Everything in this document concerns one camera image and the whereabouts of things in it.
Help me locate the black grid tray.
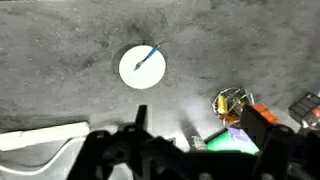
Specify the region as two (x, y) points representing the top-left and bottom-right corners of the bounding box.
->
(288, 92), (320, 130)

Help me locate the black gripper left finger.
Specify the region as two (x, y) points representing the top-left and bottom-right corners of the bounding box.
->
(135, 105), (148, 130)

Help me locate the green cloth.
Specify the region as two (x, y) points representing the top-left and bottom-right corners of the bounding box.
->
(205, 128), (260, 155)

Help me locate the white round bowl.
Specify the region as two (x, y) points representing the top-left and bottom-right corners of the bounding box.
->
(118, 45), (166, 89)

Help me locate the blue marker pen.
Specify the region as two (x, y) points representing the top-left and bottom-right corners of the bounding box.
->
(134, 42), (162, 71)

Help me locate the white power strip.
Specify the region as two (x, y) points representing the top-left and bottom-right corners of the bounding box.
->
(0, 122), (90, 151)

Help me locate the wire rack with coloured blocks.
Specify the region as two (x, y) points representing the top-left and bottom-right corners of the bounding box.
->
(211, 87), (279, 125)

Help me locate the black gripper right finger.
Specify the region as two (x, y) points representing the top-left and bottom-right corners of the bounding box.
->
(240, 104), (279, 149)

